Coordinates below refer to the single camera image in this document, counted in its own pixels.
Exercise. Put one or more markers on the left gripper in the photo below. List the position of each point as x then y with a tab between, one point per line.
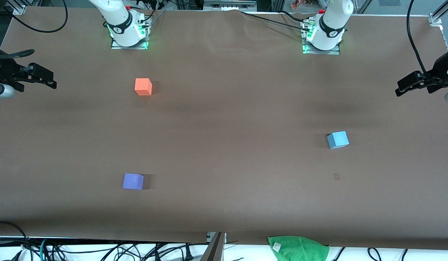
438	69

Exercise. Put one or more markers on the blue foam block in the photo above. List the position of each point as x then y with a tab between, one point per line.
338	140

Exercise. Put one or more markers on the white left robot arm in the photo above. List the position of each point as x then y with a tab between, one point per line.
331	21

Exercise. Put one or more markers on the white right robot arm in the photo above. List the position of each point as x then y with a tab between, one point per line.
118	18

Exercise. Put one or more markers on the orange foam block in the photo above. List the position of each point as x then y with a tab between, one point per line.
143	87

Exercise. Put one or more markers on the purple foam block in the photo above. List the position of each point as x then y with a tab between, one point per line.
133	181

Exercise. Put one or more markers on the green cloth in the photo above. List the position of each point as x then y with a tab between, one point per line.
300	249

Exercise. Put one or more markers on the black power plug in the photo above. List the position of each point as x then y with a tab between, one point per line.
188	252

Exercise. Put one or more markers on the aluminium corner bracket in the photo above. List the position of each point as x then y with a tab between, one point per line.
17	7
437	18

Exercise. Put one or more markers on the aluminium profile post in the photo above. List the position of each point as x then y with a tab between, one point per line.
213	250

